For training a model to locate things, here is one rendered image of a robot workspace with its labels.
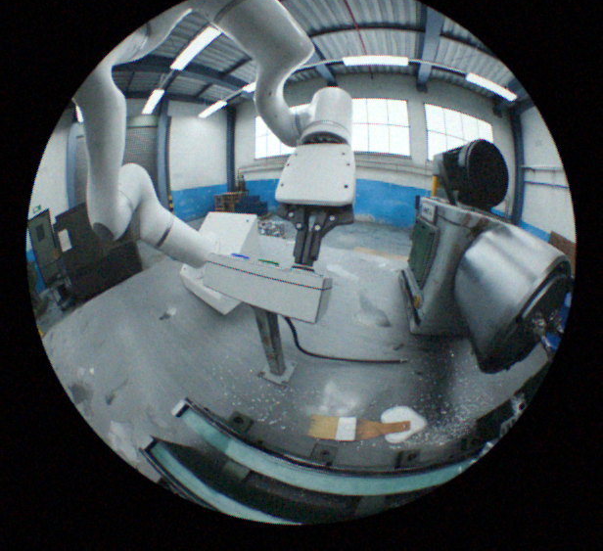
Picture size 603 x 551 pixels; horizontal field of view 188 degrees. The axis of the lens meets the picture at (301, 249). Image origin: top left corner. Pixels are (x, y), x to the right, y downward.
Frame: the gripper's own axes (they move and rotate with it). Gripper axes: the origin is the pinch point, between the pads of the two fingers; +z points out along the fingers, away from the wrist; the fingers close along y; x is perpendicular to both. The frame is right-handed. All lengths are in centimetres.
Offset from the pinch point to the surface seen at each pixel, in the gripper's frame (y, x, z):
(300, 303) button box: 1.5, -3.5, 6.1
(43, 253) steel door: -683, -214, 150
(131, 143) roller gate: -637, -7, -261
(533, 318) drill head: 34.8, -5.2, 5.4
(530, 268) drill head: 32.1, -4.8, -1.1
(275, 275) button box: -1.8, -3.5, 3.8
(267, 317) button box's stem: -3.9, 0.7, 10.0
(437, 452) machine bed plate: 33.5, -0.3, 34.4
